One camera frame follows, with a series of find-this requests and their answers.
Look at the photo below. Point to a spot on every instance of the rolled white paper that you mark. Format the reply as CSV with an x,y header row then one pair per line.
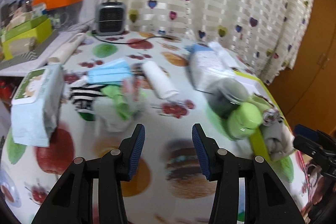
x,y
62,54

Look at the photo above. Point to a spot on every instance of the green cardboard box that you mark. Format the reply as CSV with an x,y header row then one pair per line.
x,y
23,37

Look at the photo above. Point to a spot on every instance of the dark clear lid jar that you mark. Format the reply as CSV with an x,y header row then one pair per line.
x,y
225,96

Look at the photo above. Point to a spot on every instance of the black white striped sock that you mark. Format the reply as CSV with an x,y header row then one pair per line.
x,y
83,97

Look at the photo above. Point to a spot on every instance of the grey space heater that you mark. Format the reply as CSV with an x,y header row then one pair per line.
x,y
110,18

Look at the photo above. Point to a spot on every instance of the green lid jar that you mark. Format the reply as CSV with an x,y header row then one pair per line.
x,y
243,121

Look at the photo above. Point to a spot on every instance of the white tissue pack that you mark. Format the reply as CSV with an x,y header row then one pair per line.
x,y
208,64

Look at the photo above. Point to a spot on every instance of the grey rolled socks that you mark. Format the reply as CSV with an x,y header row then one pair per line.
x,y
278,140

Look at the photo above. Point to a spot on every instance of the blue face masks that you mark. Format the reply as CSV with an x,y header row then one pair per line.
x,y
110,73

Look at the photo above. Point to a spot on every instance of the zigzag pattern tray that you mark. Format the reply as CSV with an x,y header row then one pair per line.
x,y
25,57

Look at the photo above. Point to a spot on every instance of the wet wipes pack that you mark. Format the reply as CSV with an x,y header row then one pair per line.
x,y
35,106

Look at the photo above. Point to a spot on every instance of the rolled white towel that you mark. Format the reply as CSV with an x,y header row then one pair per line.
x,y
159,81

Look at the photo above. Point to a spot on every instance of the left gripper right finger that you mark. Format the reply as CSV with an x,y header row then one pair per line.
x,y
266,198

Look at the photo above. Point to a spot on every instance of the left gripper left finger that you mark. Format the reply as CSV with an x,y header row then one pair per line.
x,y
71,198

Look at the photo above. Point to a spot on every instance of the clear bag with colourful items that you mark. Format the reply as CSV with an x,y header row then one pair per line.
x,y
132,92

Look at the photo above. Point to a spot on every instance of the green white cloth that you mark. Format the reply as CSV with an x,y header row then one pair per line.
x,y
111,111

